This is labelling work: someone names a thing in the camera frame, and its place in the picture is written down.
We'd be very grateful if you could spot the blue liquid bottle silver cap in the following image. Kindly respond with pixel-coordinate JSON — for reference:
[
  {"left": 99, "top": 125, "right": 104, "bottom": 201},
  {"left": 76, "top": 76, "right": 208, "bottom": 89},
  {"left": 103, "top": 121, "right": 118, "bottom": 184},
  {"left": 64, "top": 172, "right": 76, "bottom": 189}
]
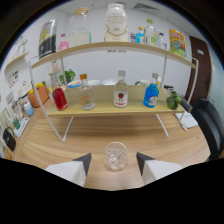
[{"left": 143, "top": 72, "right": 160, "bottom": 109}]

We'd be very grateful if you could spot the clear jar with cork lid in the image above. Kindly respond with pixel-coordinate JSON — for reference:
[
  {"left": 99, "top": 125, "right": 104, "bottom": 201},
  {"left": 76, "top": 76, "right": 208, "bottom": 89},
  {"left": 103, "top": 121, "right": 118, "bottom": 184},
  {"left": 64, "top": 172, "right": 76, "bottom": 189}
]
[{"left": 68, "top": 7, "right": 92, "bottom": 48}]

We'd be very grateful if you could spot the large white milk bottle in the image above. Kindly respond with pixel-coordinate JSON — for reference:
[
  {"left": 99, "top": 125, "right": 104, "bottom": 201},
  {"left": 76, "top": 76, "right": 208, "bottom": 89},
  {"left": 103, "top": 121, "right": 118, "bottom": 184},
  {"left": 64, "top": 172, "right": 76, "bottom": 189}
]
[{"left": 104, "top": 2, "right": 129, "bottom": 43}]

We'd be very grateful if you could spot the light blue cup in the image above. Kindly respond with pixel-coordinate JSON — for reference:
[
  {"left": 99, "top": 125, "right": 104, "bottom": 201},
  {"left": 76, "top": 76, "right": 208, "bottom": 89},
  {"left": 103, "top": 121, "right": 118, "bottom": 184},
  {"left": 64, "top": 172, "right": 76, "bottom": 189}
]
[{"left": 23, "top": 100, "right": 35, "bottom": 118}]

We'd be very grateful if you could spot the clear glass with ice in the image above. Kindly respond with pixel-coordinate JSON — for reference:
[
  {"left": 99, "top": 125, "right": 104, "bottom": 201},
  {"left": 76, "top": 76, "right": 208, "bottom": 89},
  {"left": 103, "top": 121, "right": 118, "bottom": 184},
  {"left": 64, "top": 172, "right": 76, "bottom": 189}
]
[{"left": 102, "top": 141, "right": 129, "bottom": 172}]

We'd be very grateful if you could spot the white cloth bag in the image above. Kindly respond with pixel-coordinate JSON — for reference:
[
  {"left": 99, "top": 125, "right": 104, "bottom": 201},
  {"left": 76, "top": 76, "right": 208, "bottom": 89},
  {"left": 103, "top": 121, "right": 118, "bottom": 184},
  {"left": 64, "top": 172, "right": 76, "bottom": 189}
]
[{"left": 173, "top": 110, "right": 199, "bottom": 130}]

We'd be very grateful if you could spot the white kitchen scale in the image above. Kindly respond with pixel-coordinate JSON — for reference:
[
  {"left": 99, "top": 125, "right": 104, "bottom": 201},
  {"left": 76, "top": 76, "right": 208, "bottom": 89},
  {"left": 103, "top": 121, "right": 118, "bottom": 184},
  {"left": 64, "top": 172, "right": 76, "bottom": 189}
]
[{"left": 12, "top": 116, "right": 31, "bottom": 138}]

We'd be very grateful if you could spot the black kettle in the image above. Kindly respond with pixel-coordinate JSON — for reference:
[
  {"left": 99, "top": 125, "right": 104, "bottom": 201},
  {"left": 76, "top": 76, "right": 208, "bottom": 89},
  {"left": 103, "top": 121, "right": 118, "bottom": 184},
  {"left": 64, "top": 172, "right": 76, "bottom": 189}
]
[{"left": 2, "top": 126, "right": 17, "bottom": 153}]

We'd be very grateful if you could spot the black chair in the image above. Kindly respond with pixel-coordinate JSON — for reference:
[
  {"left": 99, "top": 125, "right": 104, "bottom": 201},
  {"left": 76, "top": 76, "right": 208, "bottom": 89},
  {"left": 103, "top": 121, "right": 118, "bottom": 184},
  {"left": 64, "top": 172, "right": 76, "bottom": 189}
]
[{"left": 190, "top": 97, "right": 224, "bottom": 161}]

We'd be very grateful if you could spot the red liquid glass bottle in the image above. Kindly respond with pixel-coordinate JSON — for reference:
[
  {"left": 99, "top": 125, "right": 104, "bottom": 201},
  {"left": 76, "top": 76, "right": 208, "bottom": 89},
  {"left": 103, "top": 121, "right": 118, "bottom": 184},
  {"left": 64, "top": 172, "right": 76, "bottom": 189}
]
[{"left": 52, "top": 83, "right": 69, "bottom": 112}]

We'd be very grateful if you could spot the wooden two-tier shelf rack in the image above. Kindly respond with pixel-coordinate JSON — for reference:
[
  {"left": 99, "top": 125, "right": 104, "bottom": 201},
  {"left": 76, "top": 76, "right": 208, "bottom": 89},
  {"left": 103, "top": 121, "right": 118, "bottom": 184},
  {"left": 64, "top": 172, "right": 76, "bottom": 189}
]
[{"left": 28, "top": 41, "right": 200, "bottom": 143}]

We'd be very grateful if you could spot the orange storage basket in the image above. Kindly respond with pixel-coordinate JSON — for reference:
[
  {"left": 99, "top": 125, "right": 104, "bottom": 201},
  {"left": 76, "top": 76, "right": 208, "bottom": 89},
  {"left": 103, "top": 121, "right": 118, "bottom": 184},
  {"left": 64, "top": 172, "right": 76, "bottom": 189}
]
[{"left": 27, "top": 84, "right": 50, "bottom": 108}]

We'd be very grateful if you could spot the clear bottle with red label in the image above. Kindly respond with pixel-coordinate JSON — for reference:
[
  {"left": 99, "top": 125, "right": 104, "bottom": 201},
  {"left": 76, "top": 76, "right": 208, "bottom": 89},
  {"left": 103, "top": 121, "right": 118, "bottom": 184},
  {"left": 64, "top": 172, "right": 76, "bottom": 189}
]
[{"left": 113, "top": 70, "right": 130, "bottom": 109}]

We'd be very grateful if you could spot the blue rimmed bowl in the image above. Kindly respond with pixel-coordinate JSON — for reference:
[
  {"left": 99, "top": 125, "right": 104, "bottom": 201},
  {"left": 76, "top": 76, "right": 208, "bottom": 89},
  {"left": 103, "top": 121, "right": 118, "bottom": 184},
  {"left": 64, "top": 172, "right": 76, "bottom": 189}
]
[{"left": 67, "top": 79, "right": 83, "bottom": 89}]

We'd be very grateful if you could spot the white bowl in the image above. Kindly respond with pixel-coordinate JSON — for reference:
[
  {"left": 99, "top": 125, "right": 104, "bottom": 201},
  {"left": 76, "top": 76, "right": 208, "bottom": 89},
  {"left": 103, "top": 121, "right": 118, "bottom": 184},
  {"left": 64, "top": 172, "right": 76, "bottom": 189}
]
[
  {"left": 101, "top": 78, "right": 118, "bottom": 86},
  {"left": 87, "top": 79, "right": 102, "bottom": 87}
]

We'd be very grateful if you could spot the white bread box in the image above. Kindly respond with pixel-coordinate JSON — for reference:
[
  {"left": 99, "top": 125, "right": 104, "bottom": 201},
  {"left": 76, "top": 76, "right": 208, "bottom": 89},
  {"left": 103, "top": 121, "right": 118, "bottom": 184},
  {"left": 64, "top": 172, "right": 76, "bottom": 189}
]
[{"left": 18, "top": 81, "right": 33, "bottom": 98}]

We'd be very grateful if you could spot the green potted plant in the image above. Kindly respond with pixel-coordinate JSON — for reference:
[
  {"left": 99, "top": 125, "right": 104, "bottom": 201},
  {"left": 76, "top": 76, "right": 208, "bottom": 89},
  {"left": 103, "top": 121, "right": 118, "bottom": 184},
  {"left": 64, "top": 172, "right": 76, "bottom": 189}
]
[{"left": 59, "top": 68, "right": 76, "bottom": 85}]

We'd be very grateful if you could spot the brown door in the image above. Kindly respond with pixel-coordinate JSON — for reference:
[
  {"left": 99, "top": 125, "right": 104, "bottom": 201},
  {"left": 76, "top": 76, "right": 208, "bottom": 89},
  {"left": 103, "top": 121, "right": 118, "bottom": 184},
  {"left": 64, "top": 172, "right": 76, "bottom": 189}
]
[{"left": 185, "top": 35, "right": 212, "bottom": 108}]

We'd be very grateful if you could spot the pink liquid bottle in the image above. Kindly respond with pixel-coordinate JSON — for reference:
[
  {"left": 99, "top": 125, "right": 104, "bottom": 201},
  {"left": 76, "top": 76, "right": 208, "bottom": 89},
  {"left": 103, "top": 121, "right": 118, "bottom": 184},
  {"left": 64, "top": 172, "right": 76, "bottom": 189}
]
[{"left": 58, "top": 32, "right": 70, "bottom": 52}]

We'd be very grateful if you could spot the small clear bottle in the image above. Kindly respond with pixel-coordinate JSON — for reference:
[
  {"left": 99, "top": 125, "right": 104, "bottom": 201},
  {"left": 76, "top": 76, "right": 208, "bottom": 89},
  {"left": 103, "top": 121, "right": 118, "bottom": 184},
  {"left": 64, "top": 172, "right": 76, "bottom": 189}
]
[{"left": 156, "top": 32, "right": 168, "bottom": 51}]

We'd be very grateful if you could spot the yellow snack bag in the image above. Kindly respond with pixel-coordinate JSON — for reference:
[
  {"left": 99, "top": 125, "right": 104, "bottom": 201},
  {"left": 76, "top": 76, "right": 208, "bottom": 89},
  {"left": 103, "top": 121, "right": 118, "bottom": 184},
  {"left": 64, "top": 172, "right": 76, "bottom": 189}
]
[{"left": 168, "top": 28, "right": 187, "bottom": 58}]

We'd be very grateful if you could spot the light blue liquid bottle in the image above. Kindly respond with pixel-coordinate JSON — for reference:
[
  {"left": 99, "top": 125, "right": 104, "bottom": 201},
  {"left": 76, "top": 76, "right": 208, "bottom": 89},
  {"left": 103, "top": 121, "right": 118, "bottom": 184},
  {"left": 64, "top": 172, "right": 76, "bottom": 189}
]
[{"left": 135, "top": 26, "right": 146, "bottom": 45}]

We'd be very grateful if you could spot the black and yellow bag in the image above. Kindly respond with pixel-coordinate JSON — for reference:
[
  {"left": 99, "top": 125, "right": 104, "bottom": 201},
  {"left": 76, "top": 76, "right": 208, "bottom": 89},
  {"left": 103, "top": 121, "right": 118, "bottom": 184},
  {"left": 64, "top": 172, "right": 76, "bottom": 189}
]
[{"left": 38, "top": 18, "right": 59, "bottom": 60}]

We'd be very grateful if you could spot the small blue carton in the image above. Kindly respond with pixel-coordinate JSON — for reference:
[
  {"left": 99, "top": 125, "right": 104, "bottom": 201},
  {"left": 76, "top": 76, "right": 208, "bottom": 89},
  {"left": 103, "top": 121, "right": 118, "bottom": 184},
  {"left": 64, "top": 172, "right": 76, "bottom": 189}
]
[{"left": 129, "top": 32, "right": 138, "bottom": 44}]

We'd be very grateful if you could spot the wooden wall shelf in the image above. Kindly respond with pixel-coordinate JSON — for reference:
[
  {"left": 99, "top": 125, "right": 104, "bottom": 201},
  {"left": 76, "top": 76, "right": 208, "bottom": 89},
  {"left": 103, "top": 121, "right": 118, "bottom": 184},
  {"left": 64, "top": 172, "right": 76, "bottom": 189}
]
[{"left": 3, "top": 51, "right": 30, "bottom": 73}]

